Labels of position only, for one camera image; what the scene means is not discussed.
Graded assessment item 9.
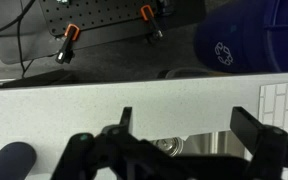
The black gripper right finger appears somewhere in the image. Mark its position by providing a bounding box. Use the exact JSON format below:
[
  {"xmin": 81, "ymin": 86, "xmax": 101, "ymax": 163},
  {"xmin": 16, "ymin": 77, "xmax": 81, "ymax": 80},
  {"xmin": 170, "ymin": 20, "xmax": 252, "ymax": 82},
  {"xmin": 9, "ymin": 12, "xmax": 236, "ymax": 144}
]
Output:
[{"xmin": 230, "ymin": 106, "xmax": 288, "ymax": 180}]

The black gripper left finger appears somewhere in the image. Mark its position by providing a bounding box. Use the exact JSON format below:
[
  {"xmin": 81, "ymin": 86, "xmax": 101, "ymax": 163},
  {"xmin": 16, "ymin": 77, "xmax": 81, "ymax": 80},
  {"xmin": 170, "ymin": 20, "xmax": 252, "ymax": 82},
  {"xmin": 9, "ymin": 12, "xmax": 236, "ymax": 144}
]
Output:
[{"xmin": 50, "ymin": 106, "xmax": 146, "ymax": 180}]

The stainless steel sink basin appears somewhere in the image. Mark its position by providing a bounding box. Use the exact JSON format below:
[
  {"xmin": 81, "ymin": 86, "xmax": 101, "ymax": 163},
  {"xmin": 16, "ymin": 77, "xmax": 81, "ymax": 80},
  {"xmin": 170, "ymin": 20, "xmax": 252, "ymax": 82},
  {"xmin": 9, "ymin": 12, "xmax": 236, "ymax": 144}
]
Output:
[{"xmin": 183, "ymin": 130, "xmax": 249, "ymax": 158}]

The white brick pattern mat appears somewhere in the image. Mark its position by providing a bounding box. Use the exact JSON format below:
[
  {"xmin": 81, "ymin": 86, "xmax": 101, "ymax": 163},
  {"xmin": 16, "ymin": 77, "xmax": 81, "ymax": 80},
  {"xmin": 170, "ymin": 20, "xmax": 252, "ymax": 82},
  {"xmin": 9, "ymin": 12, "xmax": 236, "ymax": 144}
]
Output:
[{"xmin": 257, "ymin": 81, "xmax": 288, "ymax": 180}]

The navy blue bottle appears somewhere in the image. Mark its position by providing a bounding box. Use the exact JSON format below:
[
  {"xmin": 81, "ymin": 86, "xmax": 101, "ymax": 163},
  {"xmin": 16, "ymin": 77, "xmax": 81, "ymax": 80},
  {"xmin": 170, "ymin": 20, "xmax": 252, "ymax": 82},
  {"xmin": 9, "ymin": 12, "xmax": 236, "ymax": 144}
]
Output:
[{"xmin": 0, "ymin": 141, "xmax": 38, "ymax": 180}]

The orange black clamp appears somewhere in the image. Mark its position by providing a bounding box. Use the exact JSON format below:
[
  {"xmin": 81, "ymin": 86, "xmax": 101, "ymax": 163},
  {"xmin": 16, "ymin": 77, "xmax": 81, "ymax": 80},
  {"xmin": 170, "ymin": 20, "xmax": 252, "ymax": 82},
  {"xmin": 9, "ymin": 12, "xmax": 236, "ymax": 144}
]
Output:
[
  {"xmin": 54, "ymin": 23, "xmax": 81, "ymax": 65},
  {"xmin": 139, "ymin": 4, "xmax": 165, "ymax": 44}
]

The blue recycling bin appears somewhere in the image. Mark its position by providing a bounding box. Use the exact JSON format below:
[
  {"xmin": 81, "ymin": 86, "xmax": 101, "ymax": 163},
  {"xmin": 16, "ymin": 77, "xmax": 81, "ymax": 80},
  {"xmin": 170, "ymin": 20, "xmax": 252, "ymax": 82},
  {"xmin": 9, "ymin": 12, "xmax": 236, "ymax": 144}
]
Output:
[{"xmin": 192, "ymin": 0, "xmax": 288, "ymax": 75}]

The black pegboard panel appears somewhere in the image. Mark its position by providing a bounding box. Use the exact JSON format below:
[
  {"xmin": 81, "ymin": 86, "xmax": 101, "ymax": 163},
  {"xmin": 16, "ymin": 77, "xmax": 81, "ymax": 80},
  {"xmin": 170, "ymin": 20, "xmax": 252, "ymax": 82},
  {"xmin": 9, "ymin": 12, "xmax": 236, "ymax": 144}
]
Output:
[{"xmin": 0, "ymin": 0, "xmax": 162, "ymax": 65}]

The black perforated breadboard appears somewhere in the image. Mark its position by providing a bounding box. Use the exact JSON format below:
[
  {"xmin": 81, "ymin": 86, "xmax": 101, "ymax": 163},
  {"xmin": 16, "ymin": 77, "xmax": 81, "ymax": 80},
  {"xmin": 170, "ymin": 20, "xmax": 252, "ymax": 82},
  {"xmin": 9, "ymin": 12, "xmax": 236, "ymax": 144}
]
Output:
[{"xmin": 38, "ymin": 0, "xmax": 178, "ymax": 37}]

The thin black cable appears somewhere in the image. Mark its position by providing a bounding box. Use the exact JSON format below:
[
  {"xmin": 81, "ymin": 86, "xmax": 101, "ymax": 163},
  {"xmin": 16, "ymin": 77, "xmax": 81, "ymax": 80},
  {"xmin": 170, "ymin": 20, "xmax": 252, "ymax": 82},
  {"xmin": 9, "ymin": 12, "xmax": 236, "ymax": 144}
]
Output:
[{"xmin": 0, "ymin": 0, "xmax": 37, "ymax": 80}]

